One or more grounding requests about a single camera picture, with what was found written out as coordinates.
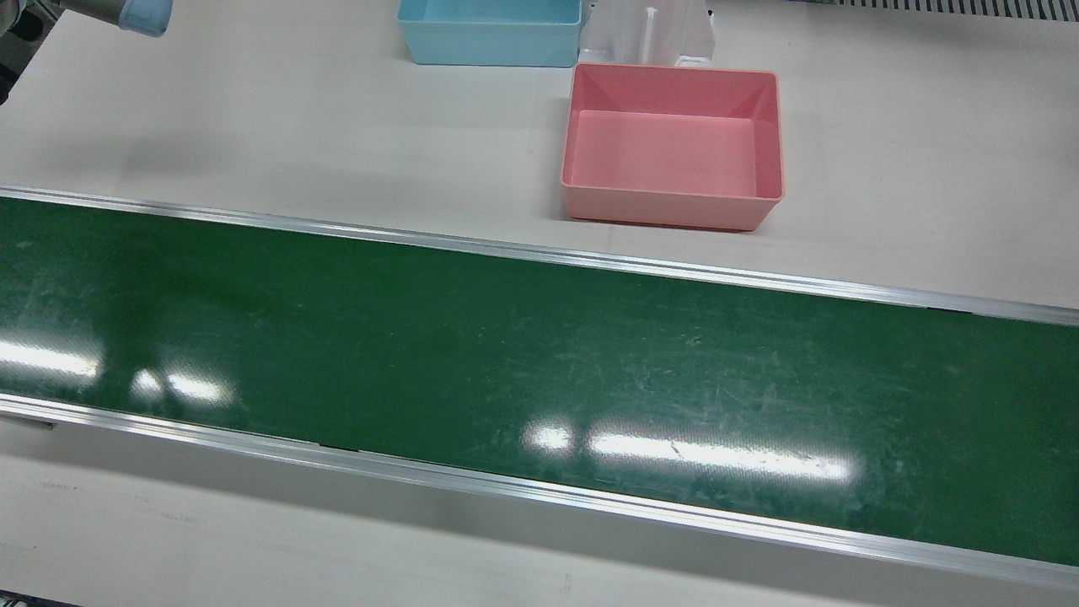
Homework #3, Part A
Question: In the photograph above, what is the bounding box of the pink plastic box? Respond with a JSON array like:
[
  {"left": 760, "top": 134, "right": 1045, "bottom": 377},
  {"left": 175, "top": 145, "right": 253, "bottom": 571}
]
[{"left": 561, "top": 62, "right": 786, "bottom": 233}]

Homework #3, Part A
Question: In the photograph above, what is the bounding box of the light blue plastic box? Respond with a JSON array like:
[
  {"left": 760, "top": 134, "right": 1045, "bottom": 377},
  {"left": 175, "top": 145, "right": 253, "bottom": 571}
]
[{"left": 396, "top": 0, "right": 584, "bottom": 68}]

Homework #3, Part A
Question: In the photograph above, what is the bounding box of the green conveyor belt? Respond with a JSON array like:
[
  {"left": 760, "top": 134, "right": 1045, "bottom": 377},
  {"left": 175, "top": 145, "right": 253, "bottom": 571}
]
[
  {"left": 0, "top": 185, "right": 1079, "bottom": 591},
  {"left": 0, "top": 198, "right": 1079, "bottom": 567}
]

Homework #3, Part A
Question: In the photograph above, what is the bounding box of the white column stand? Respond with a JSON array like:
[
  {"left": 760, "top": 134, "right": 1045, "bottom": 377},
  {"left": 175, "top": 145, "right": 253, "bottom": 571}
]
[{"left": 580, "top": 0, "right": 717, "bottom": 70}]

